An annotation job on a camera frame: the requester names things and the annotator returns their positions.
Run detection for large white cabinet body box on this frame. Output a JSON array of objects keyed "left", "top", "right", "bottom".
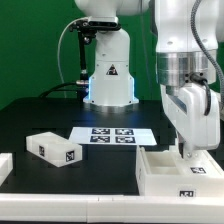
[{"left": 136, "top": 146, "right": 224, "bottom": 198}]

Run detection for white front rail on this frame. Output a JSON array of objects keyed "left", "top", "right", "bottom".
[{"left": 0, "top": 194, "right": 224, "bottom": 224}]

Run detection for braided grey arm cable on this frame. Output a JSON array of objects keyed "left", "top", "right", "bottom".
[{"left": 189, "top": 0, "right": 224, "bottom": 117}]

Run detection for grey camera cable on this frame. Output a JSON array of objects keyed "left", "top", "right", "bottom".
[{"left": 57, "top": 17, "right": 88, "bottom": 99}]

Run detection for white marker sheet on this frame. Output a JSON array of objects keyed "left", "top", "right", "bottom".
[{"left": 69, "top": 127, "right": 156, "bottom": 146}]

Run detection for black camera on stand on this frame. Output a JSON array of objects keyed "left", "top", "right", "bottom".
[{"left": 69, "top": 17, "right": 121, "bottom": 100}]

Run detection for black cables at base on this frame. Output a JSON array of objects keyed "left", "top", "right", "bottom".
[{"left": 38, "top": 81, "right": 90, "bottom": 99}]

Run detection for white cabinet panel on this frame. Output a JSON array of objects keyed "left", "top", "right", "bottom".
[{"left": 172, "top": 151, "right": 224, "bottom": 178}]

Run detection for white left rail piece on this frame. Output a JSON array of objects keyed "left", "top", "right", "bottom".
[{"left": 0, "top": 153, "right": 13, "bottom": 186}]

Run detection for white cabinet drawer box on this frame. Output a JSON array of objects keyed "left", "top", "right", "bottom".
[{"left": 26, "top": 132, "right": 82, "bottom": 167}]

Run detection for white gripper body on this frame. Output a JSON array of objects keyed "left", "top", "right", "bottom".
[{"left": 161, "top": 84, "right": 220, "bottom": 151}]

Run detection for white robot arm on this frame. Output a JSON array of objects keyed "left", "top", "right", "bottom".
[{"left": 74, "top": 0, "right": 224, "bottom": 157}]

